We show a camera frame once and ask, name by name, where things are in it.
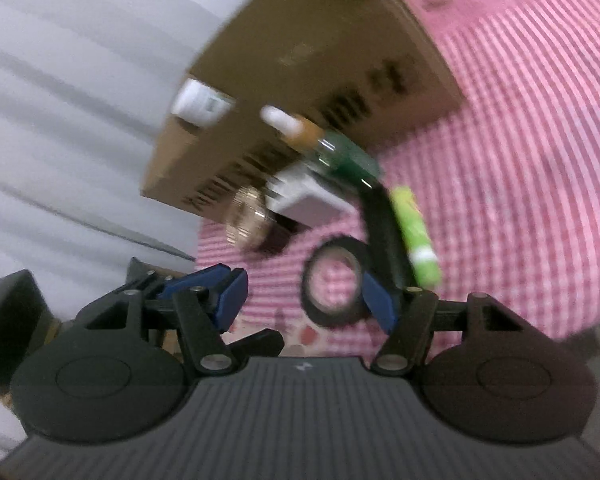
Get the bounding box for green tube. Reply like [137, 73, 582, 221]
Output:
[389, 186, 441, 289]

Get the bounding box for black tape roll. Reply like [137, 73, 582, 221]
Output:
[300, 236, 370, 328]

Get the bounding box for gold lid cream jar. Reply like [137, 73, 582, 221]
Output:
[225, 186, 298, 255]

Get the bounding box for white rectangular box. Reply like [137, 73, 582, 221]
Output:
[265, 162, 355, 228]

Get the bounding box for green dropper bottle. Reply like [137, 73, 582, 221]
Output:
[260, 105, 381, 188]

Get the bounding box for pink checkered tablecloth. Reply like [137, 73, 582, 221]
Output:
[378, 0, 600, 338]

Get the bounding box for white curtain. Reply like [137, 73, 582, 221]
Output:
[0, 0, 282, 461]

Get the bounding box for brown cardboard box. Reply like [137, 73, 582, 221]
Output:
[140, 0, 463, 221]

